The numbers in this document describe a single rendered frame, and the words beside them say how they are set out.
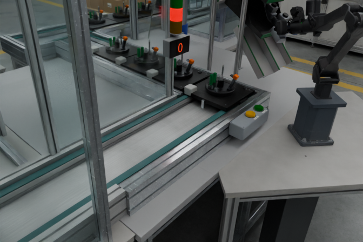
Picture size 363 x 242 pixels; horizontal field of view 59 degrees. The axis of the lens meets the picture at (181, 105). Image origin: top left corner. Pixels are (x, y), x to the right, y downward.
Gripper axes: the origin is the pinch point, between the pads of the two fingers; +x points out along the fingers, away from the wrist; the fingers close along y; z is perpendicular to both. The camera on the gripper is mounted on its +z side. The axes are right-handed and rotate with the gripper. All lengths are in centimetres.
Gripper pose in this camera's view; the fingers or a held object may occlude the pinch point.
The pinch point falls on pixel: (283, 28)
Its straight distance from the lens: 159.3
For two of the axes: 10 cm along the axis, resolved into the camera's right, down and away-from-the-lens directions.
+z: -0.4, -9.9, -1.6
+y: -8.4, 1.3, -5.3
